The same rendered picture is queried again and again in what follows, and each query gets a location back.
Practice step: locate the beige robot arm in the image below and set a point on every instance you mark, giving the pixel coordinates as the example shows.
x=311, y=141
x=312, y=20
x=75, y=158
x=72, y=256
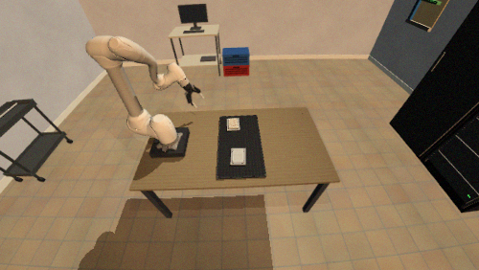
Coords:
x=139, y=121

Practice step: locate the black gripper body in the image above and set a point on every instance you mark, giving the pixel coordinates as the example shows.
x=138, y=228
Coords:
x=188, y=87

